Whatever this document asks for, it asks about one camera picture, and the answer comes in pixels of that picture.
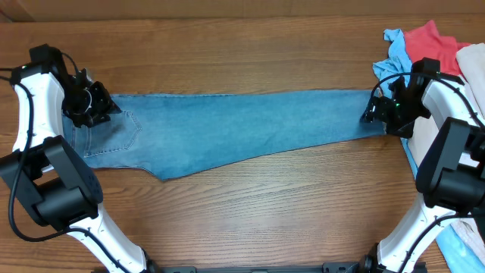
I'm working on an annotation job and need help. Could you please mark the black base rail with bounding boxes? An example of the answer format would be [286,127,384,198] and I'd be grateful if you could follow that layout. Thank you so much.
[160,262,359,273]

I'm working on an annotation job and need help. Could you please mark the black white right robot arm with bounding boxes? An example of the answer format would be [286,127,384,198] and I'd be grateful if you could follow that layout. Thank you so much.
[352,58,484,273]

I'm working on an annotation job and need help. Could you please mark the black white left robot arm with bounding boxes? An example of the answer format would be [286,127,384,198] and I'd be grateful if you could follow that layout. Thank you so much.
[1,44,160,272]

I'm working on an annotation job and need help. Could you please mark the pale pink garment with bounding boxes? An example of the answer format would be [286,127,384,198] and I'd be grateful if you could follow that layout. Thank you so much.
[408,43,484,258]

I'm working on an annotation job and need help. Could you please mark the red t-shirt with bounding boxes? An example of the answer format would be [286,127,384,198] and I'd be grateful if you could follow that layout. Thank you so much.
[404,20,471,76]

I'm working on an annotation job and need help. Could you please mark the blue denim jeans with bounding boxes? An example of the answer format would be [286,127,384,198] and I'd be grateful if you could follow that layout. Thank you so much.
[63,89,384,180]

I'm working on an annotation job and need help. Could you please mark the light blue t-shirt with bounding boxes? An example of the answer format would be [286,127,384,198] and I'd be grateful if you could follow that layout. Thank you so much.
[373,29,484,272]

